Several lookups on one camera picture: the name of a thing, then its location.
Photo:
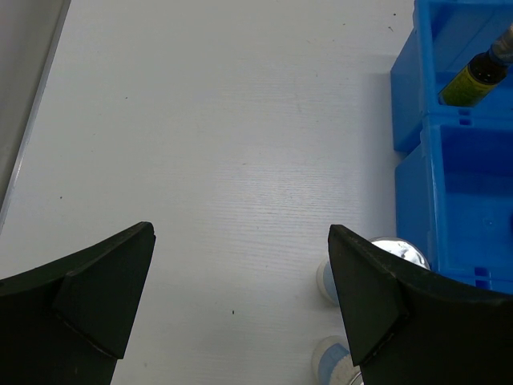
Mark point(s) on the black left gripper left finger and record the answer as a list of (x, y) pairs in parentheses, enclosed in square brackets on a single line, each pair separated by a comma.
[(69, 321)]

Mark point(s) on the silver-lid spice jar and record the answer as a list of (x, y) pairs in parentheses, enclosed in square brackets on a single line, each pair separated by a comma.
[(332, 363), (394, 245)]

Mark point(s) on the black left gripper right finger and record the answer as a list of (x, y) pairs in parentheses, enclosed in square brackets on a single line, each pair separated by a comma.
[(409, 325)]

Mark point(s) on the blue three-compartment plastic bin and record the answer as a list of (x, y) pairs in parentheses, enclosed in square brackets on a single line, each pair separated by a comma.
[(454, 185)]

